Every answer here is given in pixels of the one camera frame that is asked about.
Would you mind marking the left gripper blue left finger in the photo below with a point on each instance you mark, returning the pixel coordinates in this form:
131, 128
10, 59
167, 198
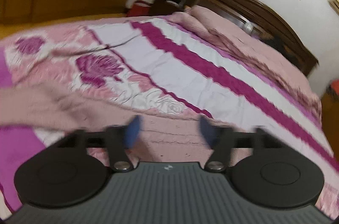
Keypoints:
77, 167

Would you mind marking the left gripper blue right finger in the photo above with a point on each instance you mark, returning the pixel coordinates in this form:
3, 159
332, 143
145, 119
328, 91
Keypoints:
262, 168

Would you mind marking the pink knitted cardigan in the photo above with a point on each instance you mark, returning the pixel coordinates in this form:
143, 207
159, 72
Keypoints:
53, 112

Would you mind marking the wooden side cabinet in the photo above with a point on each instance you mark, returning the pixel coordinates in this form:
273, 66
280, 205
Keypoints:
330, 116

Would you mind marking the pink folded quilt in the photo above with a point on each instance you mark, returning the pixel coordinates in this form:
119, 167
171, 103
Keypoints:
226, 36

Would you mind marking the floral striped bed cover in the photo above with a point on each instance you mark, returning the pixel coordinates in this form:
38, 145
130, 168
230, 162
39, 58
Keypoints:
154, 64

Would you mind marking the dark wooden headboard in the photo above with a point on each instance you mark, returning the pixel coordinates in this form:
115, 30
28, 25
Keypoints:
256, 15

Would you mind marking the red shopping bag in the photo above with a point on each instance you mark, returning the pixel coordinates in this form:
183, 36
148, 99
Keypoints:
139, 8

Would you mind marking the dark bedside table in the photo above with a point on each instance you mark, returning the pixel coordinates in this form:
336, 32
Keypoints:
163, 8

